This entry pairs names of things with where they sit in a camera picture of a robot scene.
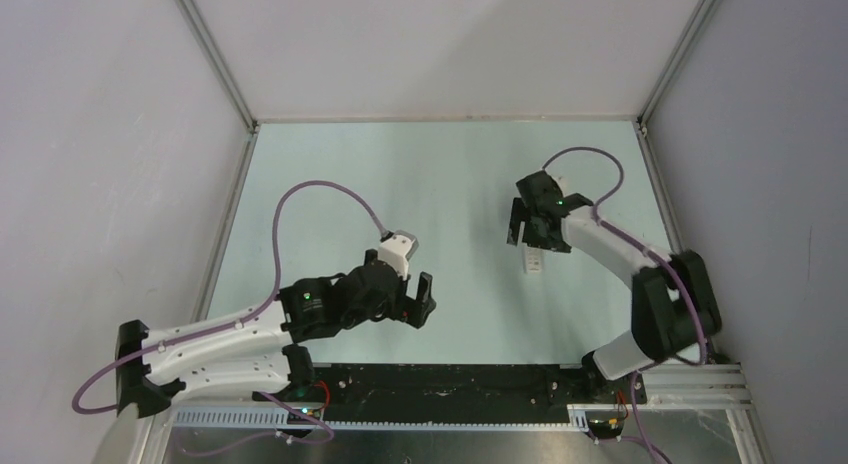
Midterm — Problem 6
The white slotted cable duct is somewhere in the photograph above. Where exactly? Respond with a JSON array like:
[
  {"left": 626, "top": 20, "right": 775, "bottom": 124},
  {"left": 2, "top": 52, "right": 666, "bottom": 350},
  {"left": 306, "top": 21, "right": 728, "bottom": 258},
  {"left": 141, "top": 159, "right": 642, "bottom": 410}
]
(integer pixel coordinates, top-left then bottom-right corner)
[{"left": 172, "top": 405, "right": 589, "bottom": 432}]

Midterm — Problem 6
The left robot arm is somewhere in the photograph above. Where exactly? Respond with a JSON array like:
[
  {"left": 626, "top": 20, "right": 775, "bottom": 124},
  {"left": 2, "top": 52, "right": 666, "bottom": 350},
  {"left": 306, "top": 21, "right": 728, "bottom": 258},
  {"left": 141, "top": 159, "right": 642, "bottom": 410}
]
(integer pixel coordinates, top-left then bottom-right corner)
[{"left": 116, "top": 260, "right": 436, "bottom": 417}]

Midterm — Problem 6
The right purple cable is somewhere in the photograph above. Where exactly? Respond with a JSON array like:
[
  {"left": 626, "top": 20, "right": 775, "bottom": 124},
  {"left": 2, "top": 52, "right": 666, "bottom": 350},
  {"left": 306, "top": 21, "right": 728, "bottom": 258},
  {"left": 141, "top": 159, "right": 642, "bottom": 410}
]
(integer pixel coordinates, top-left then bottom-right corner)
[{"left": 541, "top": 146, "right": 710, "bottom": 464}]

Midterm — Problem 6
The white remote control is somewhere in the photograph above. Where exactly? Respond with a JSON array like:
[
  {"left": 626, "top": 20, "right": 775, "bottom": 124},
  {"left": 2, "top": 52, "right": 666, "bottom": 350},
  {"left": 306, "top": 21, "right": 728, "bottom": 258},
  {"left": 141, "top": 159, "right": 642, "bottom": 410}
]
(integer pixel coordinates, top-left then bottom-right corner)
[{"left": 522, "top": 246, "right": 544, "bottom": 274}]

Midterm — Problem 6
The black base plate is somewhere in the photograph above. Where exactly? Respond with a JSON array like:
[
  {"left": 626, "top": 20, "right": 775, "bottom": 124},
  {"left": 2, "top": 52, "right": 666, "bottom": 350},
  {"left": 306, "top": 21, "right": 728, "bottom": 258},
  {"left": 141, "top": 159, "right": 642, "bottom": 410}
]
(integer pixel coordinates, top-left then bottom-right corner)
[{"left": 275, "top": 363, "right": 646, "bottom": 422}]

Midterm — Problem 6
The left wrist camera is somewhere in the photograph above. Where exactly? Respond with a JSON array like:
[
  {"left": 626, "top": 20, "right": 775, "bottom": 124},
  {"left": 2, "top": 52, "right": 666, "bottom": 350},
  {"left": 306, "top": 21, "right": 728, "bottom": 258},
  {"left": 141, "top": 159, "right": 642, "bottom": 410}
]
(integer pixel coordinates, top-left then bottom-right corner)
[{"left": 377, "top": 231, "right": 419, "bottom": 280}]

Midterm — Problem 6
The aluminium frame rail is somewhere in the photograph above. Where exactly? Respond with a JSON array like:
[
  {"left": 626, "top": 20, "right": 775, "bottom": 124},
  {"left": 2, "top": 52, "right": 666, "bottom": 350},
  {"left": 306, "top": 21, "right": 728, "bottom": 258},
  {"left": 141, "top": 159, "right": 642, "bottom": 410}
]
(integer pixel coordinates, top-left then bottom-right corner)
[{"left": 174, "top": 0, "right": 257, "bottom": 134}]

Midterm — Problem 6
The purple cable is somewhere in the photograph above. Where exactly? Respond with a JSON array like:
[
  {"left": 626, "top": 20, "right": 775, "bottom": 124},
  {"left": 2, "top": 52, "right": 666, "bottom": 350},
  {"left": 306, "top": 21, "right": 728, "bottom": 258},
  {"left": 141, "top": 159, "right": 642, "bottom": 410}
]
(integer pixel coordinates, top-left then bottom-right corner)
[
  {"left": 71, "top": 179, "right": 392, "bottom": 446},
  {"left": 541, "top": 146, "right": 710, "bottom": 464}
]

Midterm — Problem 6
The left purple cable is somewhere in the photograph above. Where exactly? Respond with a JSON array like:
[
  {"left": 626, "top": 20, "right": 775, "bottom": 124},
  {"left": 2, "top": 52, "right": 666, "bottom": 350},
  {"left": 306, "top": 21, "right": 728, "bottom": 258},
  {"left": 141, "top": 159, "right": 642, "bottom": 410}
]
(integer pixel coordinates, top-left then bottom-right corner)
[{"left": 71, "top": 179, "right": 392, "bottom": 446}]

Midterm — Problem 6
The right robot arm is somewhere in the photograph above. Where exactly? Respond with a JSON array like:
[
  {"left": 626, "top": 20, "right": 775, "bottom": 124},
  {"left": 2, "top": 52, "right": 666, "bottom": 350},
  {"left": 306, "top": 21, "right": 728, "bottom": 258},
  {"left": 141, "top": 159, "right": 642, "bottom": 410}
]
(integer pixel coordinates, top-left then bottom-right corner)
[{"left": 507, "top": 170, "right": 723, "bottom": 402}]

